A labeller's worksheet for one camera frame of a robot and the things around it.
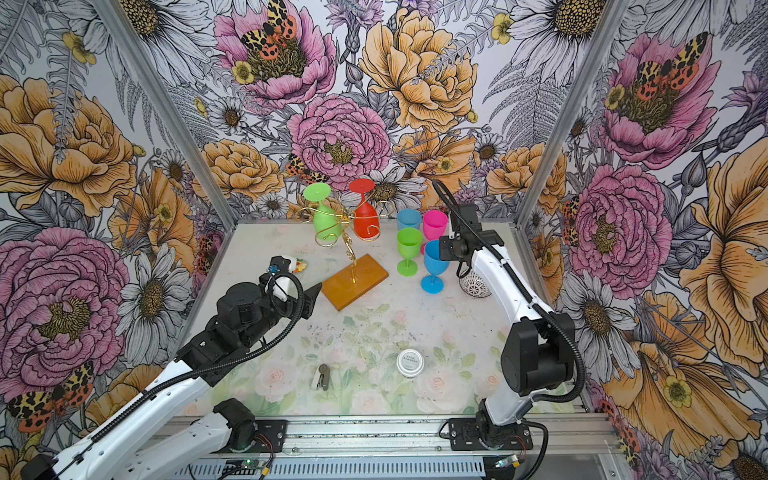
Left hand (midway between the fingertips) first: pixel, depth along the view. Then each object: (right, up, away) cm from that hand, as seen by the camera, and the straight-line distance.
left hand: (304, 287), depth 74 cm
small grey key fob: (+2, -26, +9) cm, 28 cm away
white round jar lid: (+26, -21, +6) cm, 34 cm away
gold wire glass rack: (+18, +25, +46) cm, 55 cm away
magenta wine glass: (+36, +17, +28) cm, 48 cm away
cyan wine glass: (+34, +4, +15) cm, 37 cm away
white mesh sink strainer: (+49, -3, +28) cm, 56 cm away
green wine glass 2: (+3, +17, +13) cm, 21 cm away
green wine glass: (+27, +11, +21) cm, 35 cm away
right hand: (+39, +8, +14) cm, 42 cm away
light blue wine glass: (+27, +20, +30) cm, 45 cm away
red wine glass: (+14, +18, +16) cm, 27 cm away
